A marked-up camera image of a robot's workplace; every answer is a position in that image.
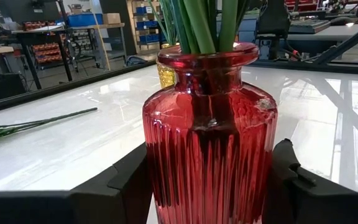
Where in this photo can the black keyboard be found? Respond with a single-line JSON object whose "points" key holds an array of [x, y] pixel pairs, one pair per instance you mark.
{"points": [[309, 26]]}

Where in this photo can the red ribbed glass vase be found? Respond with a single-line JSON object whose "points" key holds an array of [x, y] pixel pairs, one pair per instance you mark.
{"points": [[210, 140]]}

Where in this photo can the blue storage bin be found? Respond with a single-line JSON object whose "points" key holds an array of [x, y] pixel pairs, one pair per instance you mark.
{"points": [[84, 19]]}

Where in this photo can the wooden background table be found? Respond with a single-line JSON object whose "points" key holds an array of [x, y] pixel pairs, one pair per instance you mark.
{"points": [[42, 29]]}

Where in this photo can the red bin rack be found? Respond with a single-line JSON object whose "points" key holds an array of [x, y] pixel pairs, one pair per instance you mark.
{"points": [[46, 53]]}

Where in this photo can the shelf with blue bins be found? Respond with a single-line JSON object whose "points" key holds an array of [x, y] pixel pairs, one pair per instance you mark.
{"points": [[148, 25]]}

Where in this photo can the black computer mouse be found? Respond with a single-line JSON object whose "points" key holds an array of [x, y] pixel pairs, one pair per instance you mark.
{"points": [[340, 21]]}

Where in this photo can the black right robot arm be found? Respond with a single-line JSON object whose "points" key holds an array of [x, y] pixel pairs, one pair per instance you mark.
{"points": [[273, 18]]}

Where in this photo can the yellow textured glass vase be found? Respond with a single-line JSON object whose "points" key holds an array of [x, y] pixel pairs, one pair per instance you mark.
{"points": [[166, 76]]}

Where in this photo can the cardboard box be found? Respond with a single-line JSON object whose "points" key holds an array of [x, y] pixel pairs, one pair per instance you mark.
{"points": [[111, 18]]}

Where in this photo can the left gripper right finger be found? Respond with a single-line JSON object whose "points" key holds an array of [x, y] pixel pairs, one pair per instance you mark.
{"points": [[297, 199]]}

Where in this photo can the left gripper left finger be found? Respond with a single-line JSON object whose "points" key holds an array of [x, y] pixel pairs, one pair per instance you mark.
{"points": [[123, 193]]}

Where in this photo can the grey keyboard desk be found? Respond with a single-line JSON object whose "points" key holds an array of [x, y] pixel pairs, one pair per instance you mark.
{"points": [[337, 32]]}

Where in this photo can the black monitor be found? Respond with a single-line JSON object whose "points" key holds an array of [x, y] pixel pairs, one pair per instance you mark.
{"points": [[26, 9]]}

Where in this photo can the black aluminium table frame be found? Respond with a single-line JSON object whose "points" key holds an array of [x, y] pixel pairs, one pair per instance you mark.
{"points": [[57, 88]]}

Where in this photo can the thin wooden stick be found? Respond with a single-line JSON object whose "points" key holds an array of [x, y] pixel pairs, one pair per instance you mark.
{"points": [[101, 40]]}

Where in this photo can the orange flower bunch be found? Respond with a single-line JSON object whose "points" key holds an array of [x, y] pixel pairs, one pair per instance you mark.
{"points": [[26, 126]]}

